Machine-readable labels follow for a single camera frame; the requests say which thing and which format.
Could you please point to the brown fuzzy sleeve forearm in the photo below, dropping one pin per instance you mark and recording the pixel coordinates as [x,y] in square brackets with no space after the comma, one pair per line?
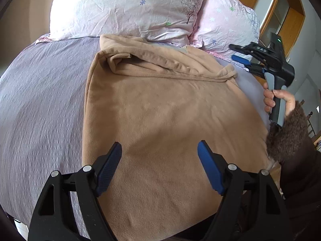
[291,146]

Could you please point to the white floral left pillow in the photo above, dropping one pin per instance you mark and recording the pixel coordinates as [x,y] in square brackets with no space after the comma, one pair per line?
[169,21]

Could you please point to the pink floral right pillow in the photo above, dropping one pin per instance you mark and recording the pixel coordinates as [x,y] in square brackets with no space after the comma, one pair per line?
[224,22]

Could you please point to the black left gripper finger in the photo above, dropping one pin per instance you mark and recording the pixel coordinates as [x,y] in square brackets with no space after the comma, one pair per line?
[246,50]

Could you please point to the tan garment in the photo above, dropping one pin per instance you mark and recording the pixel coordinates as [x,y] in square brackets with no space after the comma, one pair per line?
[159,103]

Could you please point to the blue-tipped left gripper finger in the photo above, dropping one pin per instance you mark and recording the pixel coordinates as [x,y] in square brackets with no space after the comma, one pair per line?
[241,60]

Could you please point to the lavender bed sheet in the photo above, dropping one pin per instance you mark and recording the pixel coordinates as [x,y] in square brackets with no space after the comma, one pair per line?
[42,112]

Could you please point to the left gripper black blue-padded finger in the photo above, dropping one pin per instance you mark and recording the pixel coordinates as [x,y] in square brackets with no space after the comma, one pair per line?
[68,206]
[251,207]

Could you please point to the person's right hand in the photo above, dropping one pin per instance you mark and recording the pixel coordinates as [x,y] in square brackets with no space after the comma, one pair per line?
[269,102]

